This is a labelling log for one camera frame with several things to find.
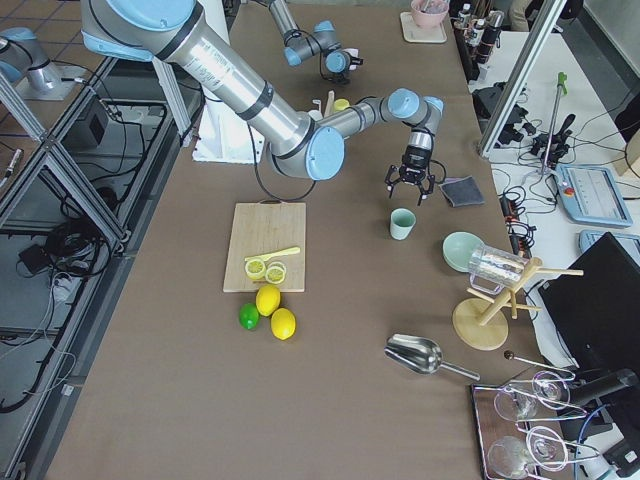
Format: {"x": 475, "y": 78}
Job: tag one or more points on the aluminium frame post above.
{"x": 536, "y": 39}

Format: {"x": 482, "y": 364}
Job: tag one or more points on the metal scoop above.
{"x": 422, "y": 355}

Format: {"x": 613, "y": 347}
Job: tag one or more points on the lemon slice left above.
{"x": 255, "y": 268}

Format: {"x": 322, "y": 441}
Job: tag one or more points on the bamboo cutting board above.
{"x": 261, "y": 228}

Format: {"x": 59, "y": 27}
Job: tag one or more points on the beige tray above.
{"x": 413, "y": 33}

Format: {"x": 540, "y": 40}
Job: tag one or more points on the white wire cup holder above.
{"x": 325, "y": 106}

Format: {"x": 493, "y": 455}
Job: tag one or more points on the yellow lemon near board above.
{"x": 268, "y": 299}

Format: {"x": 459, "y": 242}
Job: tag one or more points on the lemon slice right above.
{"x": 275, "y": 273}

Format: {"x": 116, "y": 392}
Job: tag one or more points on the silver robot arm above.
{"x": 177, "y": 32}
{"x": 300, "y": 45}

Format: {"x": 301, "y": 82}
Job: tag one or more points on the pink bowl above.
{"x": 429, "y": 13}

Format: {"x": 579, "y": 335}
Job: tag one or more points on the yellow lemon front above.
{"x": 283, "y": 324}

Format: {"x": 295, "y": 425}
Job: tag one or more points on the mint green cup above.
{"x": 402, "y": 221}

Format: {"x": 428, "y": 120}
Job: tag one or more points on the blue teach pendant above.
{"x": 590, "y": 196}

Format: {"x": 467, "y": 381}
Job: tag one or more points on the yellow cup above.
{"x": 340, "y": 104}

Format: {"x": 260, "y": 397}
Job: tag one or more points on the lower wine glass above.
{"x": 542, "y": 449}

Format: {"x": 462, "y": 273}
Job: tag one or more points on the black monitor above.
{"x": 597, "y": 313}

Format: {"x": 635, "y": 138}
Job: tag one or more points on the mint green bowl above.
{"x": 457, "y": 249}

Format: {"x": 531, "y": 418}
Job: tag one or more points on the wine glass rack tray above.
{"x": 491, "y": 427}

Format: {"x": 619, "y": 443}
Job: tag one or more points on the upper wine glass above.
{"x": 522, "y": 400}

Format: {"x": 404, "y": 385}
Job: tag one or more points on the clear glass mug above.
{"x": 493, "y": 269}

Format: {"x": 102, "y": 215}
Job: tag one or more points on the wooden mug tree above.
{"x": 479, "y": 321}

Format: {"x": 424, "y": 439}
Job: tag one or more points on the green lime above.
{"x": 249, "y": 316}

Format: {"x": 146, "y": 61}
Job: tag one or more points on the light blue cup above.
{"x": 316, "y": 115}

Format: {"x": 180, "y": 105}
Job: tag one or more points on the lemon slice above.
{"x": 255, "y": 268}
{"x": 275, "y": 273}

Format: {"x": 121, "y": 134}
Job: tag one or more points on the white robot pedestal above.
{"x": 223, "y": 137}

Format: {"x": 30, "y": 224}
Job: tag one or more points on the yellow plastic knife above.
{"x": 279, "y": 253}

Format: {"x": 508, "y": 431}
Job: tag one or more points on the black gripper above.
{"x": 414, "y": 160}
{"x": 336, "y": 76}

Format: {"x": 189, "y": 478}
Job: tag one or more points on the grey folded cloth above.
{"x": 460, "y": 192}

